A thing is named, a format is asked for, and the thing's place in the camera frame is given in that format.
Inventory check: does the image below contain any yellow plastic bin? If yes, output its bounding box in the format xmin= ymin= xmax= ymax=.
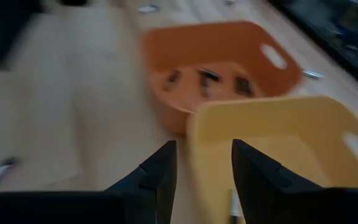
xmin=186 ymin=95 xmax=358 ymax=224

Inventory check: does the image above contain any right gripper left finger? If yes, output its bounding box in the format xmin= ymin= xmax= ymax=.
xmin=103 ymin=139 xmax=178 ymax=224

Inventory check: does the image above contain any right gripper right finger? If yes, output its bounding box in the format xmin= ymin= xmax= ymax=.
xmin=231 ymin=139 xmax=324 ymax=224

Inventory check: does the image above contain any orange plastic bin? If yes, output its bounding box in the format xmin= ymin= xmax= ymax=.
xmin=139 ymin=20 xmax=306 ymax=136

